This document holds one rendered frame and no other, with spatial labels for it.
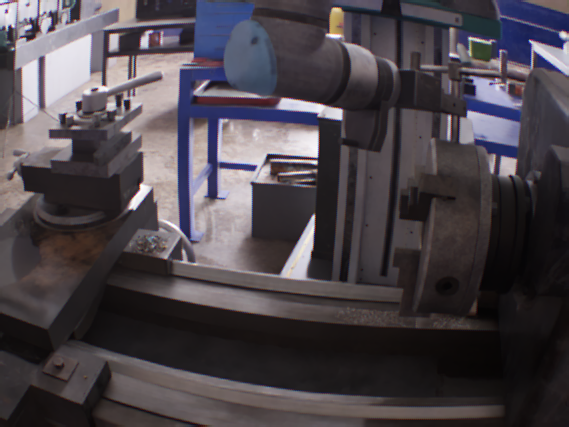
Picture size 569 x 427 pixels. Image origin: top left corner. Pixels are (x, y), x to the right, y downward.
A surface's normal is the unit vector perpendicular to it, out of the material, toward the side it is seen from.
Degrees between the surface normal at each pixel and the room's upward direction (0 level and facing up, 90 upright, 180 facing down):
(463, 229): 64
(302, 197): 90
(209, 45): 90
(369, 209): 90
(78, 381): 0
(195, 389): 48
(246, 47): 81
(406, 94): 75
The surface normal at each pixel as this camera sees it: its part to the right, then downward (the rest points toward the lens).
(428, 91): 0.50, 0.17
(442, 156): -0.03, -0.73
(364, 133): -0.86, -0.05
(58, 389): 0.03, -0.89
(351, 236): -0.28, 0.43
